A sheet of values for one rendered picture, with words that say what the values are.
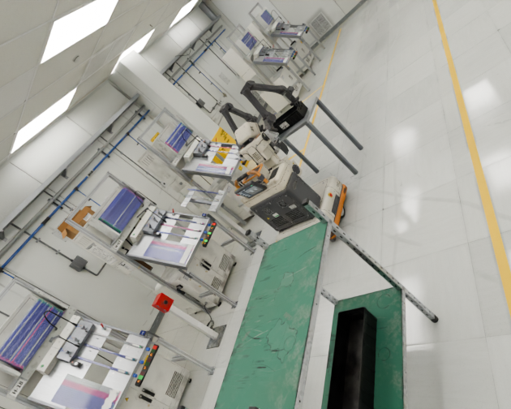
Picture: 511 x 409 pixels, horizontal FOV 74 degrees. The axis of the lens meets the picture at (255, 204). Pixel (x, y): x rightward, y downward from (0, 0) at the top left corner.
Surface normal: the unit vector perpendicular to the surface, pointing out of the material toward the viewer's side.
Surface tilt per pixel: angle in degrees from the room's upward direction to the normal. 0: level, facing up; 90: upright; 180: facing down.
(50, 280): 90
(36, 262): 90
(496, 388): 0
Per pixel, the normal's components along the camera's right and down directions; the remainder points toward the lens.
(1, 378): 0.64, -0.39
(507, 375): -0.72, -0.61
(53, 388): -0.03, -0.69
